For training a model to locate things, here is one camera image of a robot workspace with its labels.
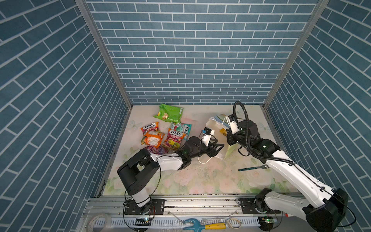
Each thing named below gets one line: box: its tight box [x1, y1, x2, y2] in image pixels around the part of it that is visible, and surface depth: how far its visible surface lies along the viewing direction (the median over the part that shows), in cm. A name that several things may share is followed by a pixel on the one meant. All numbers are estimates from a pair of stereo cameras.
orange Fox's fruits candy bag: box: [140, 121, 159, 135], surface depth 106 cm
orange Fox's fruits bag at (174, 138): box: [162, 128, 186, 149], surface depth 97 cm
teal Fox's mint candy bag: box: [171, 122, 192, 141], surface depth 104 cm
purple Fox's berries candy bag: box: [143, 145, 170, 155], surface depth 92 cm
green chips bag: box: [153, 103, 184, 124], surface depth 109 cm
